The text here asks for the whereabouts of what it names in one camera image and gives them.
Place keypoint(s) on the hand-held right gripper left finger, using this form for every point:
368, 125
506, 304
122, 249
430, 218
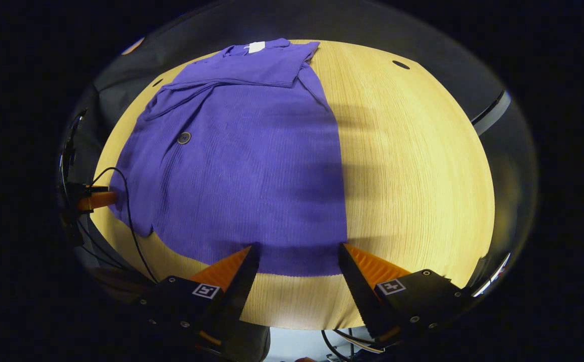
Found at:
244, 286

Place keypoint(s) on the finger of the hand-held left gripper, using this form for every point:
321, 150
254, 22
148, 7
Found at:
98, 200

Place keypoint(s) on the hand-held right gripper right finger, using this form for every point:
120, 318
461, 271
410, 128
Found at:
357, 291

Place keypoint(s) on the purple knit garment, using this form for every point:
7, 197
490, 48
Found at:
251, 176

